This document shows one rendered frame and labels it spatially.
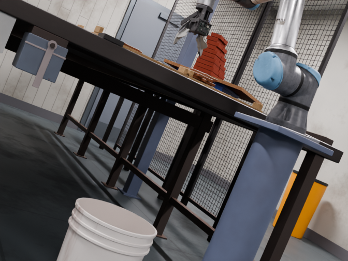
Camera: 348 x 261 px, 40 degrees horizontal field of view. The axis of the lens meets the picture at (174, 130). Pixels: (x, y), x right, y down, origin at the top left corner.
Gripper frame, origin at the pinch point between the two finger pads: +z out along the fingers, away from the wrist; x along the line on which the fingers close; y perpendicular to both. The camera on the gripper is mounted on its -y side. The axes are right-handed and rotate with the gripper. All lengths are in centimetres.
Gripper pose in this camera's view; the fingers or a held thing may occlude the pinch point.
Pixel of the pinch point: (186, 51)
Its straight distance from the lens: 216.3
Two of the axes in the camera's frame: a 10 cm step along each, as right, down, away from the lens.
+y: 5.2, 2.0, -8.3
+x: 7.9, 2.6, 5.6
